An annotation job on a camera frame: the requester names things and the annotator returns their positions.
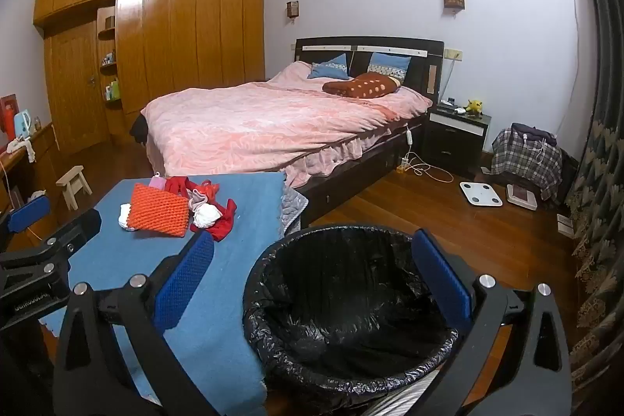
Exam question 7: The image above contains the blue pillow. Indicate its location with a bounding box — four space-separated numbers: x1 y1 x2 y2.
367 52 413 80
307 53 351 80

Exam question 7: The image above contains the dark patterned curtain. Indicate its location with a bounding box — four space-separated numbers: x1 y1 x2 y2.
565 0 624 397

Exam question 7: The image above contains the white cable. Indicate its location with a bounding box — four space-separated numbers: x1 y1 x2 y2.
409 153 454 183

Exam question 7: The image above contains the red glove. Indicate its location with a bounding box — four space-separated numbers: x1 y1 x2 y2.
165 176 238 244

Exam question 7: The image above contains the dark cloth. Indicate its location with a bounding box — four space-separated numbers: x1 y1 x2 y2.
129 113 149 144

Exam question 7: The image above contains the small wooden stool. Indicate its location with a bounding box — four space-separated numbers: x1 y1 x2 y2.
55 165 93 212

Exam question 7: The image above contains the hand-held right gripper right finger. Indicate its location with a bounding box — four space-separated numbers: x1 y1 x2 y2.
412 228 572 416

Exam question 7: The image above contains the wooden wardrobe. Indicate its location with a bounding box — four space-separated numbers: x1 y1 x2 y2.
33 0 266 149

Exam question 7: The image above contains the wooden dresser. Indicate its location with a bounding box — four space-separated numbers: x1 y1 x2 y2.
0 121 59 222

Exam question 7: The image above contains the dark bag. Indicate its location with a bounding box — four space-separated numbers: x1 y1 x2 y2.
509 122 559 149

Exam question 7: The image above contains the plaid cloth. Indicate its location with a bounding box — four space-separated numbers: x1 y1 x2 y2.
490 128 564 202

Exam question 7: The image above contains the light blue kettle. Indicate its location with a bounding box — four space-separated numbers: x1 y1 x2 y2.
13 111 32 139

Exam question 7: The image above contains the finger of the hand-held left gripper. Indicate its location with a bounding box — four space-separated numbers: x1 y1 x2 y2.
46 209 102 258
0 196 52 246

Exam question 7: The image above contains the wooden door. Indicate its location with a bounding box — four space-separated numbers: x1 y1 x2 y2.
46 21 110 149

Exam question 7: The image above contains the white scale with red centre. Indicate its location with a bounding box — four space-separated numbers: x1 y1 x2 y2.
506 183 538 209

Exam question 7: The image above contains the dark nightstand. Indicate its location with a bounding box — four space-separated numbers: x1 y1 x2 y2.
423 101 492 168

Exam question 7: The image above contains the pink blanket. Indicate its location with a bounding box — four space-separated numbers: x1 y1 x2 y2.
141 60 434 190

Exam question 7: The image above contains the dark wooden bed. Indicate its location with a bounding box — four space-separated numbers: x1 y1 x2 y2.
141 37 445 227

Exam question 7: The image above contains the black trash bin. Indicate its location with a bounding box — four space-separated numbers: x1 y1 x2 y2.
242 225 481 402

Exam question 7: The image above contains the blue table cloth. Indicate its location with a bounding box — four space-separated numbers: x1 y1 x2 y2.
41 172 288 404

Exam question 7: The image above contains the white cloth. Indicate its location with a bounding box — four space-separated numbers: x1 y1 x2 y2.
7 136 37 163

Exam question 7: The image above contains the white bathroom scale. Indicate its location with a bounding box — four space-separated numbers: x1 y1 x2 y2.
459 181 503 206

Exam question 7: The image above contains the orange foam net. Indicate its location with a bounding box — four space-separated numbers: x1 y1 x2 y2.
128 183 190 239

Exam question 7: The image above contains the brown dotted pillow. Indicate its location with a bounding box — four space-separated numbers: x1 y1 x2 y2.
322 72 401 99

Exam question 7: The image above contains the grey quilted mat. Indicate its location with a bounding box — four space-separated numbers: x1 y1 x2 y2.
280 187 309 241

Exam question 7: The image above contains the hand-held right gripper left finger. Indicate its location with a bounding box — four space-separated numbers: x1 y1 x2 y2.
53 231 215 416

